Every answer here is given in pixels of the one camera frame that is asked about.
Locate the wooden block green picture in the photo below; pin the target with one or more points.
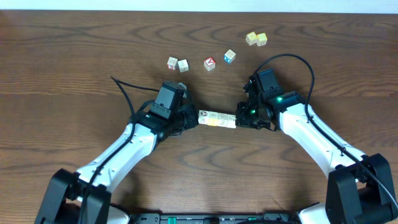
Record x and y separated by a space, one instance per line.
231 121

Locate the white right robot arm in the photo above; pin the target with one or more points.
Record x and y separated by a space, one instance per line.
360 187

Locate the yellow wooden block left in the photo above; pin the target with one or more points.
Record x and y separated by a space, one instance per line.
251 38

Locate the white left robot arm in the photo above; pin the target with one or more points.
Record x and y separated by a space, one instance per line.
84 196

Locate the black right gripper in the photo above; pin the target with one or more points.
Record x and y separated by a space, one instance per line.
242 120

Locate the wooden block blue T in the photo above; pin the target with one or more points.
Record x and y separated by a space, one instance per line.
183 65

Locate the yellow wooden block right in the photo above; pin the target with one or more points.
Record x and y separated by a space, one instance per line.
261 39

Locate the wooden block red 3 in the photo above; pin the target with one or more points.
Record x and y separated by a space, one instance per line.
172 63

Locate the wooden block letter Y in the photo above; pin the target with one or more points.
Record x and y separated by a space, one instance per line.
222 120

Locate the wooden block green edge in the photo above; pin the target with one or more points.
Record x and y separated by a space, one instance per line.
213 119

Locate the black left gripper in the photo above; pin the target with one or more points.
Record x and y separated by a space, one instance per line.
193 117

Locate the wooden block red A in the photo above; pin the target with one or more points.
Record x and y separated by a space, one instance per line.
209 63

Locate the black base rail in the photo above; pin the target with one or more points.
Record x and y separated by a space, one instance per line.
215 218

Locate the yellow wooden block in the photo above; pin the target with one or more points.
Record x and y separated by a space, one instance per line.
251 38
261 39

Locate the wooden block blue X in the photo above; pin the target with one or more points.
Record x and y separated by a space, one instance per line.
229 56

